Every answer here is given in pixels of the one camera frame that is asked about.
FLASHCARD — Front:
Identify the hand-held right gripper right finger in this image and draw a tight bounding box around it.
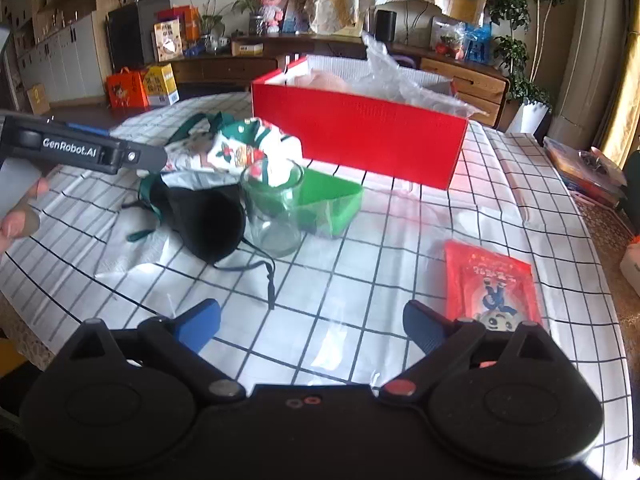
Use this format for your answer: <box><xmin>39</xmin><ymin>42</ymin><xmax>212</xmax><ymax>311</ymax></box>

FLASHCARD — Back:
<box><xmin>378</xmin><ymin>300</ymin><xmax>567</xmax><ymax>404</ymax></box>

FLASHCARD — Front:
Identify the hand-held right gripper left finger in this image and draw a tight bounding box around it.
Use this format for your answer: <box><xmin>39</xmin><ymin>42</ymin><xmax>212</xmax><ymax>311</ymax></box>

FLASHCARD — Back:
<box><xmin>55</xmin><ymin>298</ymin><xmax>247</xmax><ymax>404</ymax></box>

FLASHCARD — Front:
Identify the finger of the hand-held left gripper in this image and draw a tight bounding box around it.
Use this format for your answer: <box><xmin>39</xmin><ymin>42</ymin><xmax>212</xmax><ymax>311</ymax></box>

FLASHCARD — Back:
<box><xmin>47</xmin><ymin>118</ymin><xmax>113</xmax><ymax>137</ymax></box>
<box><xmin>117</xmin><ymin>140</ymin><xmax>170</xmax><ymax>175</ymax></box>

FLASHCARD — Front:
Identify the green-trimmed printed cloth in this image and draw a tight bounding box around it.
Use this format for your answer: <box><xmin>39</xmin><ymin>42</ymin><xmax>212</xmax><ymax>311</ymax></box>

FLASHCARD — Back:
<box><xmin>124</xmin><ymin>112</ymin><xmax>242</xmax><ymax>242</ymax></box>

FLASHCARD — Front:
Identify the black pouch with cord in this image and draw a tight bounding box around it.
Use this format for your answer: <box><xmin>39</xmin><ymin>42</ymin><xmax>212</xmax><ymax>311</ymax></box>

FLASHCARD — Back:
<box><xmin>149</xmin><ymin>175</ymin><xmax>277</xmax><ymax>311</ymax></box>

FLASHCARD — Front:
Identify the green white patterned cloth bag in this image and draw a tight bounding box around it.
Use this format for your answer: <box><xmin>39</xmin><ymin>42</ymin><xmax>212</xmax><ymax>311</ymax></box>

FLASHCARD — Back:
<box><xmin>206</xmin><ymin>117</ymin><xmax>304</xmax><ymax>187</ymax></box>

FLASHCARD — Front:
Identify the red cardboard box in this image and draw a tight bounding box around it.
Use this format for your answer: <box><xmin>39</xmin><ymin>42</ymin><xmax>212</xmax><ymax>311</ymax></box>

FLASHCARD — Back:
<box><xmin>250</xmin><ymin>54</ymin><xmax>471</xmax><ymax>191</ymax></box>

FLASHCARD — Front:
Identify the pink soft item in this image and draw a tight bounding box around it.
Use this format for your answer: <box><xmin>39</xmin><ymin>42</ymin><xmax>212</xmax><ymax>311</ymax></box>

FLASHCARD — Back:
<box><xmin>292</xmin><ymin>70</ymin><xmax>353</xmax><ymax>95</ymax></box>

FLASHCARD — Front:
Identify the person's left hand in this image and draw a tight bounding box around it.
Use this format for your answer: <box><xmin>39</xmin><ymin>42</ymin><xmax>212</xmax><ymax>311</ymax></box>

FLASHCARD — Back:
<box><xmin>0</xmin><ymin>178</ymin><xmax>51</xmax><ymax>257</ymax></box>

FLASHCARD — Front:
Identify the small cardboard box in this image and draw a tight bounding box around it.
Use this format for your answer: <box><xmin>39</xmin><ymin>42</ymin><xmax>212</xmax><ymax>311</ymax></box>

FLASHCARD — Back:
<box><xmin>25</xmin><ymin>83</ymin><xmax>51</xmax><ymax>114</ymax></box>

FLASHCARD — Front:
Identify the orange gift bag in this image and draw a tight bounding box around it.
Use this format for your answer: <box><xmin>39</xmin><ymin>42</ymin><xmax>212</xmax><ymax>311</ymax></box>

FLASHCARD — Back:
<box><xmin>106</xmin><ymin>68</ymin><xmax>151</xmax><ymax>110</ymax></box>

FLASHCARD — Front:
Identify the white storage cabinet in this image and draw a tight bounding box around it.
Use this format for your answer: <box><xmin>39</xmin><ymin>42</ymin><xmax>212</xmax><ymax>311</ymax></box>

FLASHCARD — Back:
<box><xmin>0</xmin><ymin>0</ymin><xmax>118</xmax><ymax>111</ymax></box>

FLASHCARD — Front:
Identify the yellow carton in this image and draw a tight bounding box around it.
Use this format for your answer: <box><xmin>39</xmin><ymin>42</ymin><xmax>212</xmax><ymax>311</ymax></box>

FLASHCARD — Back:
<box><xmin>143</xmin><ymin>63</ymin><xmax>181</xmax><ymax>106</ymax></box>

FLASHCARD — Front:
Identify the red panda print packet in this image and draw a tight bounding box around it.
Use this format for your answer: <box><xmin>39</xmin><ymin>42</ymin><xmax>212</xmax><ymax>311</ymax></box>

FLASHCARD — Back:
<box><xmin>443</xmin><ymin>239</ymin><xmax>544</xmax><ymax>332</ymax></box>

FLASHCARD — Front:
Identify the black mini fridge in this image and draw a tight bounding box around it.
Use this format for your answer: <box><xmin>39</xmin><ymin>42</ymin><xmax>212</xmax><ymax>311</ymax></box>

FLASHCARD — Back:
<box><xmin>106</xmin><ymin>0</ymin><xmax>172</xmax><ymax>74</ymax></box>

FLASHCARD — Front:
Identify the printed window gift box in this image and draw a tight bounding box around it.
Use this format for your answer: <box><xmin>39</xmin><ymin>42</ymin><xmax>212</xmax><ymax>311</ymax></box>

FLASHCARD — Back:
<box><xmin>152</xmin><ymin>18</ymin><xmax>184</xmax><ymax>62</ymax></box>

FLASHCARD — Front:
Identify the clear glass jar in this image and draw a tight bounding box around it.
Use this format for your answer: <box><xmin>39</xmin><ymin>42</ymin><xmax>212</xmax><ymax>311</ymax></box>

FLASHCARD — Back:
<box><xmin>239</xmin><ymin>159</ymin><xmax>305</xmax><ymax>259</ymax></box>

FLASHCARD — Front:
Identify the wooden sideboard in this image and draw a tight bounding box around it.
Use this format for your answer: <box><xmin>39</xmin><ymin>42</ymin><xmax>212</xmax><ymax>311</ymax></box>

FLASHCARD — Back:
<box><xmin>167</xmin><ymin>34</ymin><xmax>511</xmax><ymax>128</ymax></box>

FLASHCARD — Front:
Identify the orange red box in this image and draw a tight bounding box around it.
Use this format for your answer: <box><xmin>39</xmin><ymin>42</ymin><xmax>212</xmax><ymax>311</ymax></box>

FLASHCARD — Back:
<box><xmin>157</xmin><ymin>5</ymin><xmax>202</xmax><ymax>42</ymax></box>

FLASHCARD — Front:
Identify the green plastic tray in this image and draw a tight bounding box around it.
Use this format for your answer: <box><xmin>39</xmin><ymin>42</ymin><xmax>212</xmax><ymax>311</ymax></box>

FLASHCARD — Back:
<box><xmin>294</xmin><ymin>167</ymin><xmax>365</xmax><ymax>239</ymax></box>

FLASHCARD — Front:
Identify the small potted plant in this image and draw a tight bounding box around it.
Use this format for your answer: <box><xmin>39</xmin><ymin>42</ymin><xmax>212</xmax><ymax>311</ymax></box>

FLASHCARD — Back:
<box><xmin>230</xmin><ymin>0</ymin><xmax>268</xmax><ymax>37</ymax></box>

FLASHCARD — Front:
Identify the pink doll figure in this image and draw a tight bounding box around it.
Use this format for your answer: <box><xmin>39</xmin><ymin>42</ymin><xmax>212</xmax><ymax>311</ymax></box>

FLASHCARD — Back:
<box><xmin>254</xmin><ymin>0</ymin><xmax>288</xmax><ymax>36</ymax></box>

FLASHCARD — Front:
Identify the stack of books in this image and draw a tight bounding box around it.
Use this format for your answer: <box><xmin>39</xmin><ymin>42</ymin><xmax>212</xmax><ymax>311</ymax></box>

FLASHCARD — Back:
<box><xmin>544</xmin><ymin>136</ymin><xmax>628</xmax><ymax>207</ymax></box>

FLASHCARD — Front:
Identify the white plant pot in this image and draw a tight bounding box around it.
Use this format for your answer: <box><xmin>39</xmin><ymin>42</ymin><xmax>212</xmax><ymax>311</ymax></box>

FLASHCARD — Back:
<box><xmin>505</xmin><ymin>99</ymin><xmax>552</xmax><ymax>136</ymax></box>

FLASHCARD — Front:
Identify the clear crumpled plastic bag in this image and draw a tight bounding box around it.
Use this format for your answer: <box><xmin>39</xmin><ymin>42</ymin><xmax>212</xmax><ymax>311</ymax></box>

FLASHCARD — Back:
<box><xmin>345</xmin><ymin>31</ymin><xmax>485</xmax><ymax>120</ymax></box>

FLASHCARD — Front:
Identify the black cylinder speaker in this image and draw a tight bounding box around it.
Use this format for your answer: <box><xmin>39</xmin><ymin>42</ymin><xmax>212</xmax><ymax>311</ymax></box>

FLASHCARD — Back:
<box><xmin>374</xmin><ymin>8</ymin><xmax>398</xmax><ymax>41</ymax></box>

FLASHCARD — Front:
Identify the blue plastic bag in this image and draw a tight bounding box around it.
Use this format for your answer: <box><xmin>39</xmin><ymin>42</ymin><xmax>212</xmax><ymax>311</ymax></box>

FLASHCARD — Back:
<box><xmin>464</xmin><ymin>22</ymin><xmax>494</xmax><ymax>64</ymax></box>

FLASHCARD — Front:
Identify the tall green houseplant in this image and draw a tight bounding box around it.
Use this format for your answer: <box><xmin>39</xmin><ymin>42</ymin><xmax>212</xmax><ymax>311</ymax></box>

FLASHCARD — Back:
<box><xmin>487</xmin><ymin>0</ymin><xmax>577</xmax><ymax>111</ymax></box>

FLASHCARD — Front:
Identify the floor standing air conditioner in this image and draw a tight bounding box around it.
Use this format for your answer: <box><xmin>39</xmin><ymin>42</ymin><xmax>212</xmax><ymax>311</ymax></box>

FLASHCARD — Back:
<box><xmin>544</xmin><ymin>0</ymin><xmax>640</xmax><ymax>153</ymax></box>

